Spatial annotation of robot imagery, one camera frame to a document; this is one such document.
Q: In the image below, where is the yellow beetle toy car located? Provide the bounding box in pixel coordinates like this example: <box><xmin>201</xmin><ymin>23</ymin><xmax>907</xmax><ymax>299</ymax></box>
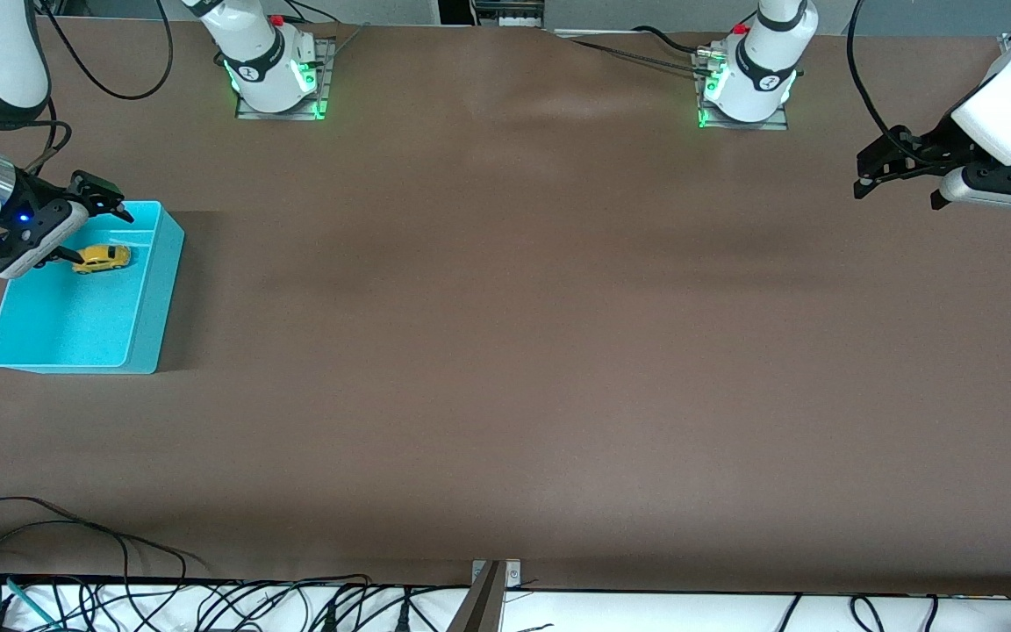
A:
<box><xmin>72</xmin><ymin>244</ymin><xmax>132</xmax><ymax>275</ymax></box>

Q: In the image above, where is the turquoise plastic bin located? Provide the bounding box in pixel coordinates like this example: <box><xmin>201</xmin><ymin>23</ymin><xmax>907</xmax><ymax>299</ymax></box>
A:
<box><xmin>0</xmin><ymin>199</ymin><xmax>186</xmax><ymax>376</ymax></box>

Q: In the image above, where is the white side board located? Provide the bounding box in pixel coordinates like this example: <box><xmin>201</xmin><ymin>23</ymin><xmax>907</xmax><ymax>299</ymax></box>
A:
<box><xmin>0</xmin><ymin>579</ymin><xmax>1011</xmax><ymax>632</ymax></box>

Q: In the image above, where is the grey metal bar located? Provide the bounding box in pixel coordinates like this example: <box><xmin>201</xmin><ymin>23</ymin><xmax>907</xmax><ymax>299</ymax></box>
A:
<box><xmin>446</xmin><ymin>562</ymin><xmax>505</xmax><ymax>632</ymax></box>

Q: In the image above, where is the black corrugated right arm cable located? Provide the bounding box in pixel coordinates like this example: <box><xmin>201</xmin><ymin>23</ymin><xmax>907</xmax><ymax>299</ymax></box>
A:
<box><xmin>0</xmin><ymin>97</ymin><xmax>74</xmax><ymax>175</ymax></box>

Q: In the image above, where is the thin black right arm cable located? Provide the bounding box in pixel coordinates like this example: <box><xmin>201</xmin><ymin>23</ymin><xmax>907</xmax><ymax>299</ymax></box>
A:
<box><xmin>36</xmin><ymin>0</ymin><xmax>175</xmax><ymax>101</ymax></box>

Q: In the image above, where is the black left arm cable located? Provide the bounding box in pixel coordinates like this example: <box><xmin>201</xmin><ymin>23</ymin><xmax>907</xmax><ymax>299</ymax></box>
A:
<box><xmin>846</xmin><ymin>0</ymin><xmax>929</xmax><ymax>165</ymax></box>

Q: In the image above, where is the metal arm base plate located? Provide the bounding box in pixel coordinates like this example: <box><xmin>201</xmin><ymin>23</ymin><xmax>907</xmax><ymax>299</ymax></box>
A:
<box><xmin>697</xmin><ymin>44</ymin><xmax>792</xmax><ymax>132</ymax></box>
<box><xmin>235</xmin><ymin>37</ymin><xmax>337</xmax><ymax>121</ymax></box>

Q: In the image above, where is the thick black cable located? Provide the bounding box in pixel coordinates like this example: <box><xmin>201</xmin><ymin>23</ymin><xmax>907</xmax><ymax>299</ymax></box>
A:
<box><xmin>631</xmin><ymin>25</ymin><xmax>704</xmax><ymax>55</ymax></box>

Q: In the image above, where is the long thin black looped cable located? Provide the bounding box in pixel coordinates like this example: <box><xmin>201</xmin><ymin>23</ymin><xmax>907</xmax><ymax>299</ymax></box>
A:
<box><xmin>0</xmin><ymin>494</ymin><xmax>212</xmax><ymax>585</ymax></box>

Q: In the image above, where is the thin braided black cable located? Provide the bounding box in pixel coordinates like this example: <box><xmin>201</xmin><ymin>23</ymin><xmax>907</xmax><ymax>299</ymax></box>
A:
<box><xmin>570</xmin><ymin>39</ymin><xmax>719</xmax><ymax>75</ymax></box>

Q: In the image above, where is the teal cable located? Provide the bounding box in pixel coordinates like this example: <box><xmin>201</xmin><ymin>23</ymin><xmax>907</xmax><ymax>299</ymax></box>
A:
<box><xmin>0</xmin><ymin>572</ymin><xmax>63</xmax><ymax>628</ymax></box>

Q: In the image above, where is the short looped black cable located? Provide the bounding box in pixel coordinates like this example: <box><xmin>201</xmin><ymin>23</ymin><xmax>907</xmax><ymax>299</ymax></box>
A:
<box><xmin>848</xmin><ymin>594</ymin><xmax>888</xmax><ymax>632</ymax></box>

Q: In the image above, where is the silver metal bracket plate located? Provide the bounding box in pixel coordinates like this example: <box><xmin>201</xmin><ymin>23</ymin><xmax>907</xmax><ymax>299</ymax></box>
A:
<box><xmin>471</xmin><ymin>559</ymin><xmax>522</xmax><ymax>589</ymax></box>

